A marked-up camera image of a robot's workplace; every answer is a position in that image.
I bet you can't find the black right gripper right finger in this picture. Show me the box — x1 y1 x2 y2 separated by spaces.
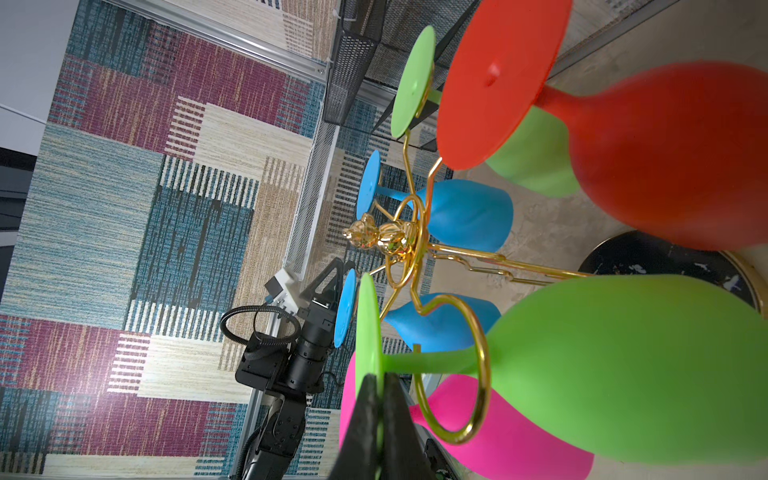
381 373 435 480

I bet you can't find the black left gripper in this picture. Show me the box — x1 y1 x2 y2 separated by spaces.
293 257 345 384

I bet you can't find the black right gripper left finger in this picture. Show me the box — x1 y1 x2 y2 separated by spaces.
328 374 382 479

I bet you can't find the green wine glass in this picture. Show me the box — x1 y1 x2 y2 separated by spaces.
356 275 767 465
390 25 581 198

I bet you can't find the red wine glass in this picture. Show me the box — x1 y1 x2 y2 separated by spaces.
437 1 767 250

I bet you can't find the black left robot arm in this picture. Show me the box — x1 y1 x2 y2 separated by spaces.
219 257 354 479

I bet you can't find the pink wine glass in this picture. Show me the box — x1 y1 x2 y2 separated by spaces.
337 353 596 480

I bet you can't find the gold wine glass rack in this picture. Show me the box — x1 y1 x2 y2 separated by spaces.
341 128 768 446

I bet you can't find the front blue wine glass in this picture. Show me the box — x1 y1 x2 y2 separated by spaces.
333 268 474 353

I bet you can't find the blue wine glass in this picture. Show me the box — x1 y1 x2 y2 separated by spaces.
333 268 474 353
356 150 514 252

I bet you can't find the back blue wine glass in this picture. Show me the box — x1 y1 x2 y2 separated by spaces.
356 150 514 252

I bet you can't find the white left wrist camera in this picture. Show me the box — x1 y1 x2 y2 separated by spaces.
265 268 300 314

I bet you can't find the white wire mesh basket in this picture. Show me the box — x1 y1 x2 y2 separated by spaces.
283 119 338 280

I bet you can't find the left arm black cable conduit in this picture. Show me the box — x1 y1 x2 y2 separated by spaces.
218 304 301 349

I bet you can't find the black wire shelf rack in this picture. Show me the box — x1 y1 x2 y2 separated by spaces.
323 1 479 126

